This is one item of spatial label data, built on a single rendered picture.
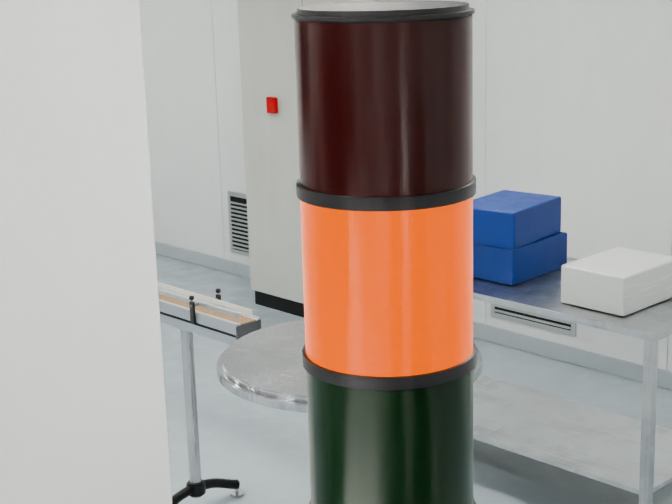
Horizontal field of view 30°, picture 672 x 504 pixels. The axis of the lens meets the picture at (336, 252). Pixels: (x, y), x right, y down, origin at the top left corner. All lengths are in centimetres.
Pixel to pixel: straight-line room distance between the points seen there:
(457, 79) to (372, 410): 9
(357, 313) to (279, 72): 745
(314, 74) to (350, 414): 9
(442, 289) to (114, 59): 167
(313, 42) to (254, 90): 765
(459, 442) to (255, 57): 760
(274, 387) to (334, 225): 382
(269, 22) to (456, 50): 748
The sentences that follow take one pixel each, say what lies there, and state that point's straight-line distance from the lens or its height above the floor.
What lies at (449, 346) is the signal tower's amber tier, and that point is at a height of 226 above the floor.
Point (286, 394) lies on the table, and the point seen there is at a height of 93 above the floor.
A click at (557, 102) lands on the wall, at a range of 692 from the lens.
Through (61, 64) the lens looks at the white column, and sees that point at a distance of 194.
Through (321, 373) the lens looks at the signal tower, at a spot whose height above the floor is 225.
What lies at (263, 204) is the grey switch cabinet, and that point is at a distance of 807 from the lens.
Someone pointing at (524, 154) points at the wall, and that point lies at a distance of 709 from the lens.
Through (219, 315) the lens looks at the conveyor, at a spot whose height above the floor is 93.
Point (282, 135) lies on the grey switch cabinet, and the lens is 783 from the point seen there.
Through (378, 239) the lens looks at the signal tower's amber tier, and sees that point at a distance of 33.
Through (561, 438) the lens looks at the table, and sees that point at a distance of 553.
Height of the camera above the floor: 237
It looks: 14 degrees down
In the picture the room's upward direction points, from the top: 2 degrees counter-clockwise
